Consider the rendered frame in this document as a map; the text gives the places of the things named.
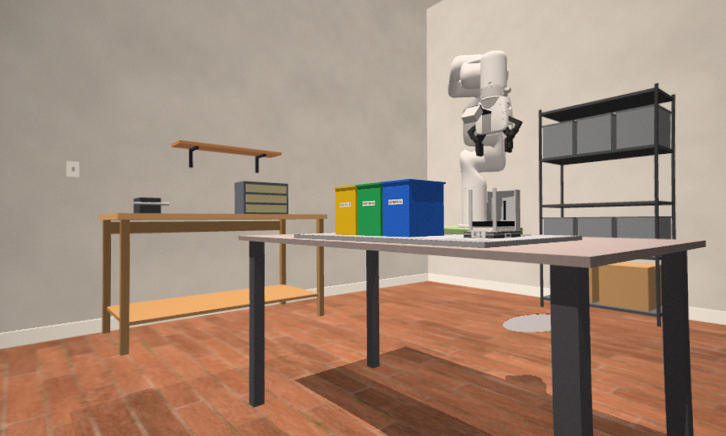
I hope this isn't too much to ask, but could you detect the green bin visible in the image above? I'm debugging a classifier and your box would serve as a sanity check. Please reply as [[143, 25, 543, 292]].
[[356, 182, 383, 236]]

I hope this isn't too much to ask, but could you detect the yellow open bin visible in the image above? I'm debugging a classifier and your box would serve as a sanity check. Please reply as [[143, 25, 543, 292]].
[[334, 185, 357, 235]]

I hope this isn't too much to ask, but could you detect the blue bin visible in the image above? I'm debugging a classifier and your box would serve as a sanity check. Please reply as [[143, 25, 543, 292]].
[[380, 179, 446, 237]]

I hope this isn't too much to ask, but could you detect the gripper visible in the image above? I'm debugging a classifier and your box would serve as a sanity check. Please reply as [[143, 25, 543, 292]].
[[468, 95, 523, 156]]

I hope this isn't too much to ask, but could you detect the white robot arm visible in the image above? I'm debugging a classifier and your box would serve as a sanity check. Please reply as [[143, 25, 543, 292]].
[[448, 51, 511, 228]]

